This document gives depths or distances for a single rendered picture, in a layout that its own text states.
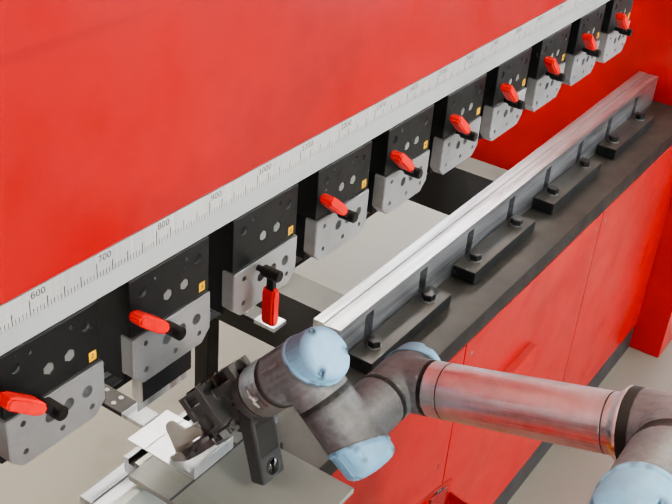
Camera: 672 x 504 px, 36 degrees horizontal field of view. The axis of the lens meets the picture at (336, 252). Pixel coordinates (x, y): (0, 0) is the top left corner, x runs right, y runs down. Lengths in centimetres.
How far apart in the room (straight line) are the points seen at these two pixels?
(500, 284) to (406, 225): 196
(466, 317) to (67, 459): 137
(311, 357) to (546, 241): 124
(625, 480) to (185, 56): 67
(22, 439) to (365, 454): 40
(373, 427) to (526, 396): 19
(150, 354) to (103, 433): 173
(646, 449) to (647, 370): 248
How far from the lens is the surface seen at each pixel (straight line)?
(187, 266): 135
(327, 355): 125
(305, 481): 150
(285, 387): 128
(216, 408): 140
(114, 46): 113
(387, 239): 403
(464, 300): 213
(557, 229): 245
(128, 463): 154
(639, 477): 108
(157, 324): 128
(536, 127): 349
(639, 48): 328
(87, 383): 129
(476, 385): 130
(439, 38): 177
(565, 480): 309
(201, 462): 149
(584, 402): 124
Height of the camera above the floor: 204
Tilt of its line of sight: 31 degrees down
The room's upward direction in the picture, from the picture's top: 5 degrees clockwise
